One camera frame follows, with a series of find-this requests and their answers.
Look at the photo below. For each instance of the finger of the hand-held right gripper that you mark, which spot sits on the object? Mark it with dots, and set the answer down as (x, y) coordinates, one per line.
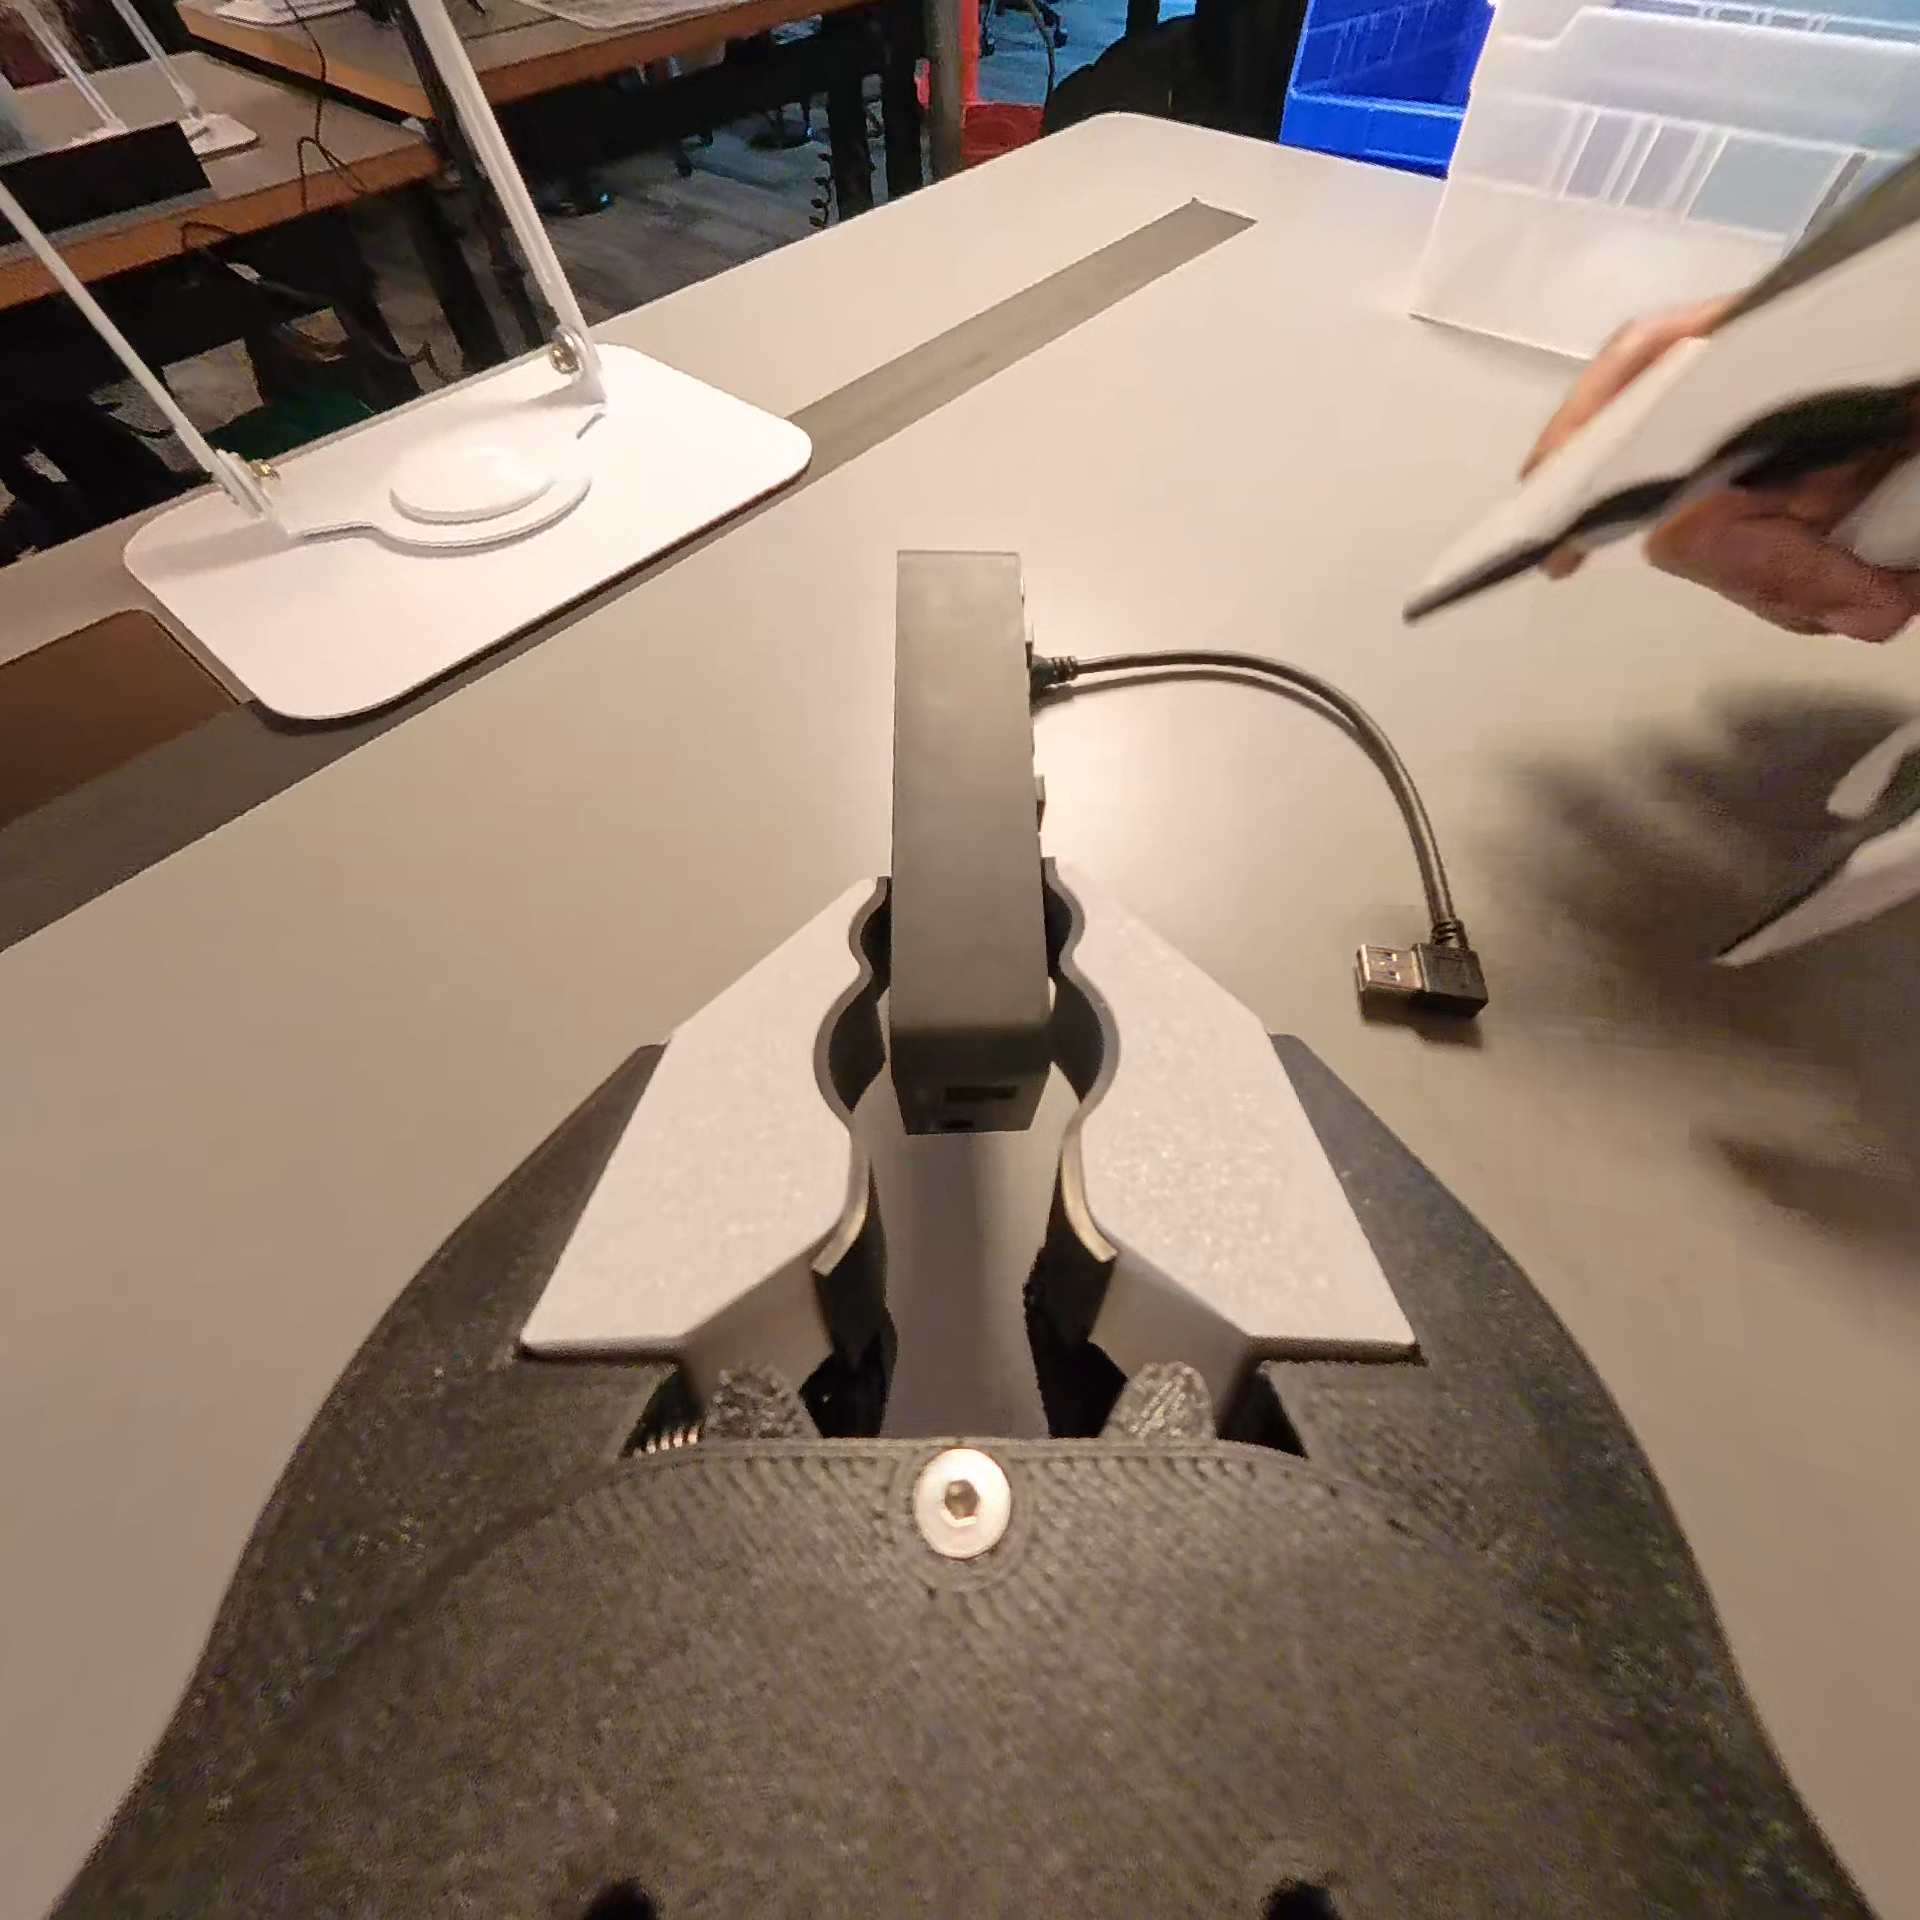
(1861, 884)
(1785, 390)

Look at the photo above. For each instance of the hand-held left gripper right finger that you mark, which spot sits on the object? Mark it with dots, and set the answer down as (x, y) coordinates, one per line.
(1214, 1185)

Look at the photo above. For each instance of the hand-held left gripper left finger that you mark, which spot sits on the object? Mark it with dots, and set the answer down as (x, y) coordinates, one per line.
(704, 1185)

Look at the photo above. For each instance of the dark grey usb hub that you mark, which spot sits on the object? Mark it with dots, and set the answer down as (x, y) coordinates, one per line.
(965, 780)

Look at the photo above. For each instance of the person's right hand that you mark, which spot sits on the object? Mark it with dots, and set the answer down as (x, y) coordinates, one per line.
(1785, 555)

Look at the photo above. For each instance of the translucent plastic storage box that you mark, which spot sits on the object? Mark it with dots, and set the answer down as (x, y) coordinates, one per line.
(1620, 164)

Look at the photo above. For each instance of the blue plastic bin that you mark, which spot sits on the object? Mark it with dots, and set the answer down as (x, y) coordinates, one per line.
(1388, 83)

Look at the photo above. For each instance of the white desk lamp base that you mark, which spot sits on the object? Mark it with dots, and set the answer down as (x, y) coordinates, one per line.
(480, 600)

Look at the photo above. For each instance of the black chair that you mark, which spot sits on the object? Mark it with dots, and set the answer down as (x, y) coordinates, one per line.
(1171, 68)

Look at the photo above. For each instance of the red crate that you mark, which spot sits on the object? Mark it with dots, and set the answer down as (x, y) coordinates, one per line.
(1012, 139)

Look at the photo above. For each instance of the wooden background desk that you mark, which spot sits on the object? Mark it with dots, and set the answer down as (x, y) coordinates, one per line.
(255, 189)
(494, 53)

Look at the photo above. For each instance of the black box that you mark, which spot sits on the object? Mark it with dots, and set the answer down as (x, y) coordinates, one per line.
(99, 180)

